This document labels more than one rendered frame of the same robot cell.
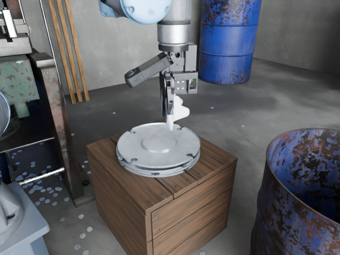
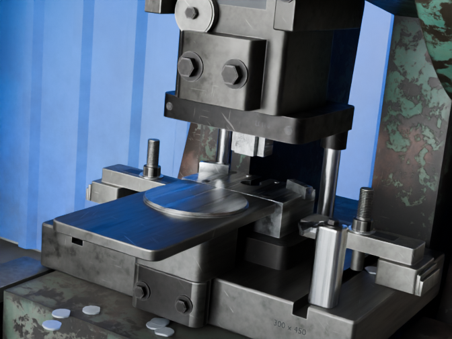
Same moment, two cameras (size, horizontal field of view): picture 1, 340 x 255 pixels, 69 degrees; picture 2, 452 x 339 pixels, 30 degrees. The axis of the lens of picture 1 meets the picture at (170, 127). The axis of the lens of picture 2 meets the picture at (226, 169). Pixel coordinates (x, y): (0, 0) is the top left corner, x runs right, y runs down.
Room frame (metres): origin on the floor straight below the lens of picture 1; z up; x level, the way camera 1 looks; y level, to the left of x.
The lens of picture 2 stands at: (0.48, -0.18, 1.06)
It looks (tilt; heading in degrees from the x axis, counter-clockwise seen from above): 14 degrees down; 66
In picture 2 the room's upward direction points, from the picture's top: 5 degrees clockwise
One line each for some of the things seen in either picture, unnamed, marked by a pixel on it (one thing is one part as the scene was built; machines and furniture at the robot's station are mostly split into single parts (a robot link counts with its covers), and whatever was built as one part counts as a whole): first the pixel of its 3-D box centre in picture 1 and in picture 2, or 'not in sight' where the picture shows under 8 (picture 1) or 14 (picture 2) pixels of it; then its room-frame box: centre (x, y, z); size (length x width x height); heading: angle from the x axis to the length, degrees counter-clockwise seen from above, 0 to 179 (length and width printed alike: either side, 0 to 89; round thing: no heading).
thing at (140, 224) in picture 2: not in sight; (168, 261); (0.80, 0.68, 0.72); 0.25 x 0.14 x 0.14; 35
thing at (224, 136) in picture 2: not in sight; (224, 145); (0.94, 0.88, 0.81); 0.02 x 0.02 x 0.14
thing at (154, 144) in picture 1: (159, 142); not in sight; (0.75, 0.04, 0.38); 0.29 x 0.29 x 0.01
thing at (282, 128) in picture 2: not in sight; (258, 120); (0.94, 0.78, 0.86); 0.20 x 0.16 x 0.05; 125
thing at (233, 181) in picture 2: not in sight; (247, 200); (0.94, 0.78, 0.76); 0.15 x 0.09 x 0.05; 125
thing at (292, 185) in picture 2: not in sight; (298, 188); (0.99, 0.73, 0.78); 0.04 x 0.03 x 0.02; 125
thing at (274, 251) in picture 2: not in sight; (248, 225); (0.94, 0.78, 0.72); 0.20 x 0.16 x 0.03; 125
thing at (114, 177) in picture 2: not in sight; (146, 173); (0.84, 0.92, 0.76); 0.17 x 0.06 x 0.10; 125
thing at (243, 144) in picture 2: not in sight; (251, 138); (0.93, 0.77, 0.84); 0.05 x 0.03 x 0.04; 125
